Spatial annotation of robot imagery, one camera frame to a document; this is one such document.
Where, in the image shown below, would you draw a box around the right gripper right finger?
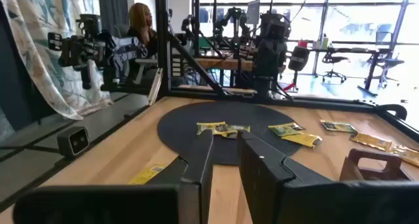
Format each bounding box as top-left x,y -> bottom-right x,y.
237,130 -> 419,224

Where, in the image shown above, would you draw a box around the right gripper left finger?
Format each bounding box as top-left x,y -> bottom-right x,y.
12,129 -> 215,224

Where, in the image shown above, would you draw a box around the green yellow tea packet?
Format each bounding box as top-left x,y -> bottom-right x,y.
222,124 -> 251,140
196,121 -> 230,136

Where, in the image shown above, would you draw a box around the tea packets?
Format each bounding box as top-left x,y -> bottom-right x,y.
319,119 -> 358,134

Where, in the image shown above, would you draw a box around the wooden tea organizer box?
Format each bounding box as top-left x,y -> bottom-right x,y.
339,147 -> 412,182

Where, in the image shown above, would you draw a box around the round dark woven placemat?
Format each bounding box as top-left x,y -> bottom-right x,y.
156,101 -> 304,166

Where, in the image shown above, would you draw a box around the wooden background table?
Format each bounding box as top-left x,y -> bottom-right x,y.
195,57 -> 255,73

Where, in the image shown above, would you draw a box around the black office chair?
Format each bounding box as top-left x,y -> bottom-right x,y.
365,31 -> 406,89
321,50 -> 350,84

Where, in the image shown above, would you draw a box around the black standing desk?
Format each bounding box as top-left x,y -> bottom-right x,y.
312,46 -> 399,97

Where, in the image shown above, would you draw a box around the person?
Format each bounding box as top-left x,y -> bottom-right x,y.
126,3 -> 158,58

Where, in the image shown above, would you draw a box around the background monitor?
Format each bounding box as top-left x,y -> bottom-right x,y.
246,0 -> 261,26

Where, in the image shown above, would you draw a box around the patterned white curtain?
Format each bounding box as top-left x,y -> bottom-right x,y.
0,0 -> 114,121

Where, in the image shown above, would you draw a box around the small black camera box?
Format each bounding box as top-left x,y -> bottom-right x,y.
57,126 -> 90,158

